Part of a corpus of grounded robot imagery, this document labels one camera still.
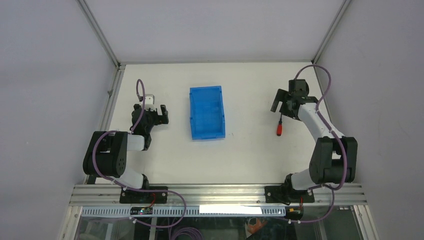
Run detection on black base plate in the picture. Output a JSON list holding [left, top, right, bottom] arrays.
[[119, 185, 168, 204], [264, 185, 315, 205]]

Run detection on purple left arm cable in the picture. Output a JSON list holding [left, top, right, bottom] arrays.
[[91, 78, 188, 229]]

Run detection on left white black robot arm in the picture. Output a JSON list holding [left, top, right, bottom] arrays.
[[82, 104, 169, 203]]

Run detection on blue plastic bin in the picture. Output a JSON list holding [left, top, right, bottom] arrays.
[[189, 85, 226, 141]]

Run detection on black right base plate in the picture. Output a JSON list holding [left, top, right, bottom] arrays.
[[264, 185, 315, 205]]

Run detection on orange object under table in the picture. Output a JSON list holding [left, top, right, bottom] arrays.
[[245, 217, 268, 235]]

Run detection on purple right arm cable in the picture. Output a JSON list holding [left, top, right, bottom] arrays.
[[279, 64, 349, 224]]

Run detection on red and black screwdriver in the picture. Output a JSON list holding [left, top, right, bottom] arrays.
[[276, 113, 283, 137]]

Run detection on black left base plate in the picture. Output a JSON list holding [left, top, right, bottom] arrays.
[[119, 185, 168, 204]]

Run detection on aluminium front rail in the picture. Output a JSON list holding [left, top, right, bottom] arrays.
[[69, 183, 368, 207]]

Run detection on white slotted cable duct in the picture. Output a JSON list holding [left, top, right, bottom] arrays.
[[81, 205, 286, 218]]

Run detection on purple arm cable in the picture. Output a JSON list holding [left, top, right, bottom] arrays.
[[279, 64, 349, 224], [91, 78, 188, 229]]

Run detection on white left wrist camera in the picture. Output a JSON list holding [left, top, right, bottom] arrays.
[[139, 94, 157, 112]]

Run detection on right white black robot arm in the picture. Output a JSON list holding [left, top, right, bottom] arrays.
[[265, 79, 358, 204]]

